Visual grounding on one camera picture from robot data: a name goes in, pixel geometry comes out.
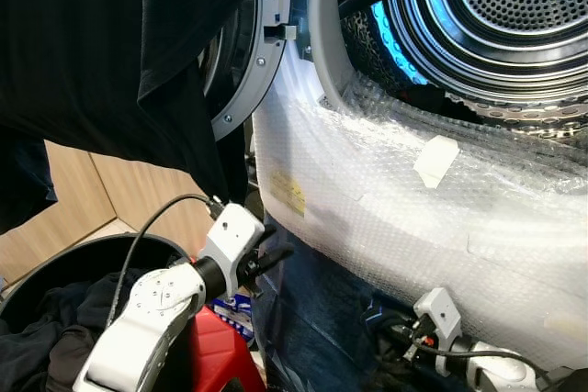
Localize blue white printed package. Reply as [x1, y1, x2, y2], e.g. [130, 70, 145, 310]
[209, 292, 257, 343]

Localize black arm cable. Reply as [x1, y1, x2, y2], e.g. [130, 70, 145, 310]
[105, 193, 227, 330]
[412, 341, 545, 376]

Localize black garment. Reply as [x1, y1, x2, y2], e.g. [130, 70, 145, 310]
[0, 0, 273, 233]

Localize dark clothes pile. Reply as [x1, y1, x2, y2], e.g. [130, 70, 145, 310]
[0, 268, 141, 392]

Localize white tape piece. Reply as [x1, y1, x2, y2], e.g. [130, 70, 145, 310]
[413, 135, 461, 190]

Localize wooden cabinet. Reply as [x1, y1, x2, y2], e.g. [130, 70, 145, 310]
[0, 139, 251, 285]

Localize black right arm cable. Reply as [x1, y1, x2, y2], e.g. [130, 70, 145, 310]
[412, 341, 545, 376]

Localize black laundry basket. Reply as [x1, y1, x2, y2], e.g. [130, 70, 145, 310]
[0, 232, 196, 392]

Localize round grey washer door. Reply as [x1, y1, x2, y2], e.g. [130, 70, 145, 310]
[199, 0, 300, 142]

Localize yellow sticker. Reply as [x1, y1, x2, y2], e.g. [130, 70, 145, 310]
[268, 172, 308, 219]

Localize blue denim jeans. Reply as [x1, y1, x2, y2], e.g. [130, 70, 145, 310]
[252, 216, 444, 392]

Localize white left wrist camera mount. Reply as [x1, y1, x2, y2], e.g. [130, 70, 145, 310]
[197, 201, 268, 298]

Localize red plastic stool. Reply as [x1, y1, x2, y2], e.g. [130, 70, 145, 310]
[187, 304, 268, 392]

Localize bubble-wrapped white washing machine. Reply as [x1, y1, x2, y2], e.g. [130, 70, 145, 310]
[250, 0, 588, 376]

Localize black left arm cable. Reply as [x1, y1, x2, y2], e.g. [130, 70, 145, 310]
[105, 193, 227, 330]

